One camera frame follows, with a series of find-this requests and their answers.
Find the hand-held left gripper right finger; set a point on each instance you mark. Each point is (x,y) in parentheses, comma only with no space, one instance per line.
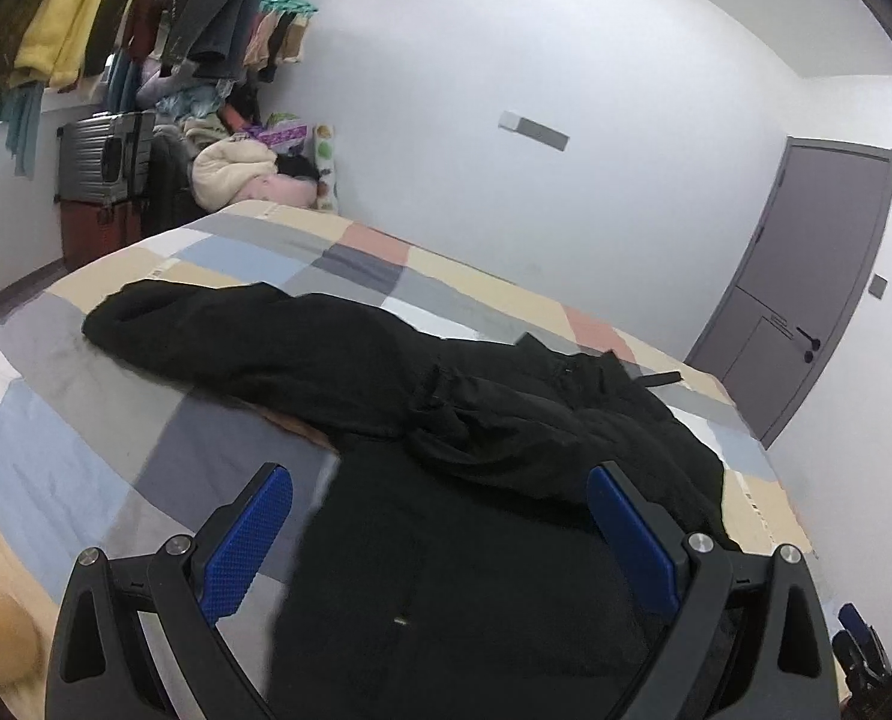
(630,532)

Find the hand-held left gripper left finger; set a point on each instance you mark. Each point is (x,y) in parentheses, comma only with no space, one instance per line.
(255,532)

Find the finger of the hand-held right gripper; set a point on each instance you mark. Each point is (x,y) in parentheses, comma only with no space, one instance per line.
(853,621)

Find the black padded jacket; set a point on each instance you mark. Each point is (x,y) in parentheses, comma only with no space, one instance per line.
(453,577)

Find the pile of mixed clothes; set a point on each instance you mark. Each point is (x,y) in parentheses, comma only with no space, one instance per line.
(191,101)

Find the black fabric belt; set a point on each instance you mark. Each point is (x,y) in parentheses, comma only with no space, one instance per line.
(660,379)

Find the checkered patchwork bed blanket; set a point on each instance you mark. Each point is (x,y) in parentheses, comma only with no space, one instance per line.
(78,427)

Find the grey door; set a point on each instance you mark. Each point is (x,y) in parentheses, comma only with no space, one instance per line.
(806,277)

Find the red suitcase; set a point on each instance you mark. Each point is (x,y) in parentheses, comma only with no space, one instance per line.
(93,236)

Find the pink pillow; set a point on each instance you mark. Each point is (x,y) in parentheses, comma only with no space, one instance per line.
(285,191)

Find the black suitcase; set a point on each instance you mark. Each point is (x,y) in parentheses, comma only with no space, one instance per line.
(168,187)

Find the cream fleece blanket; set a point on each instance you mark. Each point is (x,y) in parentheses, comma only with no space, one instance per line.
(228,172)

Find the small black garment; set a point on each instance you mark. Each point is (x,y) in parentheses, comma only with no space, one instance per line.
(296,166)

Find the dotted white pillow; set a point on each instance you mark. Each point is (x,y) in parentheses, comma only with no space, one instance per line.
(326,165)

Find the purple patterned bag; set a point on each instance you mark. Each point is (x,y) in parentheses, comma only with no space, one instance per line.
(285,133)

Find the grey hard suitcase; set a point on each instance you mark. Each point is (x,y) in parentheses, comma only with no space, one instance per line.
(101,157)

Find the teal scarf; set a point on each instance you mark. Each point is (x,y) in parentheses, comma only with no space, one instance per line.
(22,127)

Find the hanging socks bunch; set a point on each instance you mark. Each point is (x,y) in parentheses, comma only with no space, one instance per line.
(277,41)

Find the dark grey hanging jacket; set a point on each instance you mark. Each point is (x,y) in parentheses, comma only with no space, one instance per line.
(213,7)

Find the dark red hanging garment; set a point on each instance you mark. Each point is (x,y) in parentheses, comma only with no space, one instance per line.
(150,7)

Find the yellow fleece garment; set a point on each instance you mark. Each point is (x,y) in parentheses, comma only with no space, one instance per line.
(63,22)

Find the grey wall switch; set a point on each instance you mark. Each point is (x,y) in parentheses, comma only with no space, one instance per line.
(878,286)

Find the grey wall panel strip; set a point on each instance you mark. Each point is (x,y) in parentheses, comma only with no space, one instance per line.
(543,133)

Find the white wall switch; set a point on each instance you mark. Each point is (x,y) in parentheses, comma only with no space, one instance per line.
(509,121)

